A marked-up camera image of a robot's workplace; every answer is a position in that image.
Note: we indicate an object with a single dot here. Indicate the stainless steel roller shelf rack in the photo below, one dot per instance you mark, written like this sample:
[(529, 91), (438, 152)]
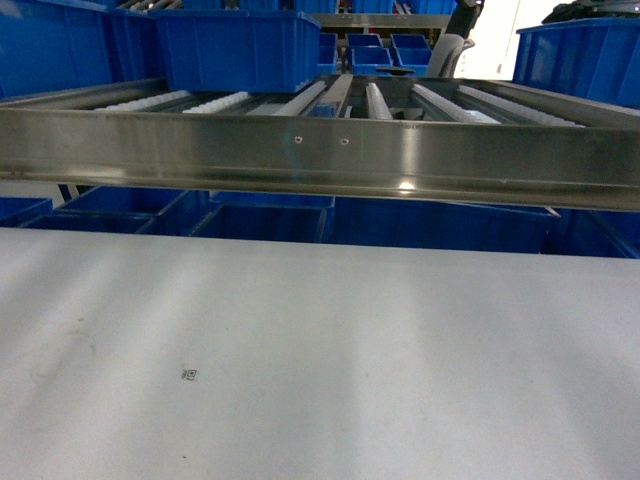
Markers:
[(435, 139)]

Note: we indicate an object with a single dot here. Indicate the blue bin on upper shelf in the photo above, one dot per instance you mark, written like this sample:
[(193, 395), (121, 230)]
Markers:
[(231, 51)]

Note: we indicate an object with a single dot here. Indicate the blue bin below shelf left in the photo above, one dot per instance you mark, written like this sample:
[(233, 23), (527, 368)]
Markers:
[(128, 210)]

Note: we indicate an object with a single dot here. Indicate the small QR code sticker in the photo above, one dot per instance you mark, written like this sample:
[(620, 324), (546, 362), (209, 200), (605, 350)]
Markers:
[(189, 374)]

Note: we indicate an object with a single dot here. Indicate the grey office chair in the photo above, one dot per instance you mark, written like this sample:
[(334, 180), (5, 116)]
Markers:
[(455, 40)]

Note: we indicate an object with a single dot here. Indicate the blue bin upper right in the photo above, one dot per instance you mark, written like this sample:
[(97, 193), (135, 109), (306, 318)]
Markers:
[(595, 59)]

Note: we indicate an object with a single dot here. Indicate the blue bin upper left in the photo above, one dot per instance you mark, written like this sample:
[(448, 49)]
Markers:
[(56, 45)]

